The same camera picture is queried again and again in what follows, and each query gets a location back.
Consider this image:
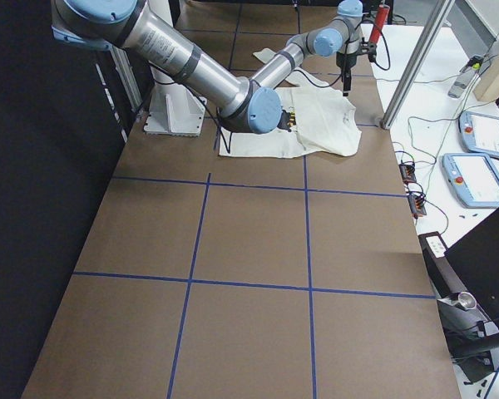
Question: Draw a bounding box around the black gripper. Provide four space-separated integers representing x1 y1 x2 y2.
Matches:
336 52 356 96

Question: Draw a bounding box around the cream long sleeve shirt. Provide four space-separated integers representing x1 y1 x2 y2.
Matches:
219 68 361 159

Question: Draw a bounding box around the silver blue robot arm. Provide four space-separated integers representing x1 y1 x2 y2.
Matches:
250 1 363 96
51 0 282 134

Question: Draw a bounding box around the red cylinder bottle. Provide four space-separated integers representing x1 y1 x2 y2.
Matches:
368 2 391 45

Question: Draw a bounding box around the black orange connector box far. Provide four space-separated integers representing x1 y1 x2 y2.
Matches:
398 162 417 185

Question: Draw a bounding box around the black orange connector box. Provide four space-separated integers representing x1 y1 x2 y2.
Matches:
407 192 427 219
398 162 417 185

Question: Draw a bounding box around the black orange connector box near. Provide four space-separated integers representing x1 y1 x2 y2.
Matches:
407 192 427 219

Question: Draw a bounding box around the far teach pendant tablet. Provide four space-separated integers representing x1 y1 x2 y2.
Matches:
458 111 499 159

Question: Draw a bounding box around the teach pendant tablet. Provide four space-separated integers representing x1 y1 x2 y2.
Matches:
458 111 499 159
442 153 499 209

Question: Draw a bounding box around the near teach pendant tablet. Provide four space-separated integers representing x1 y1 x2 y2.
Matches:
442 153 499 209

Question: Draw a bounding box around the black box with label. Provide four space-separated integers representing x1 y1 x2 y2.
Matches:
418 232 472 300

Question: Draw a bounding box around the black laptop monitor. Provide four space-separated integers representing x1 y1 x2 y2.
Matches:
446 207 499 322

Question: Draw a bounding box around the silver metal cup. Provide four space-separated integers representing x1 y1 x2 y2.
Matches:
456 292 477 312

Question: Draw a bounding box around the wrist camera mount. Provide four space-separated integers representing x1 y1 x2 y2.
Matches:
357 38 377 63

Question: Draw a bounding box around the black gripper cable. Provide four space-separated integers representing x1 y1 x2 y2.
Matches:
357 24 392 71

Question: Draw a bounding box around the aluminium frame post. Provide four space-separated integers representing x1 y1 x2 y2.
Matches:
380 0 455 130

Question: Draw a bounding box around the white pedestal column base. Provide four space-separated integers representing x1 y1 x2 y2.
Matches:
144 64 205 137

